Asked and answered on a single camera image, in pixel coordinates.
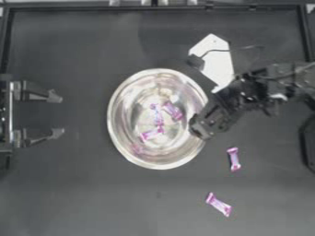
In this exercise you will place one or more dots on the steel bowl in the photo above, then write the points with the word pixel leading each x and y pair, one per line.
pixel 123 123

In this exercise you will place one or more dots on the purple candy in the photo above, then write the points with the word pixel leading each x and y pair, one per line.
pixel 151 134
pixel 157 115
pixel 219 204
pixel 173 111
pixel 234 159

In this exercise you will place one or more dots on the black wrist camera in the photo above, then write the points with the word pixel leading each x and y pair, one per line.
pixel 197 61

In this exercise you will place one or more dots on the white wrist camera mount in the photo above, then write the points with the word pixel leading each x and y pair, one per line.
pixel 217 67

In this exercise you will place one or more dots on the grey frame bracket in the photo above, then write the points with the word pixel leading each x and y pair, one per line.
pixel 114 2
pixel 163 2
pixel 146 2

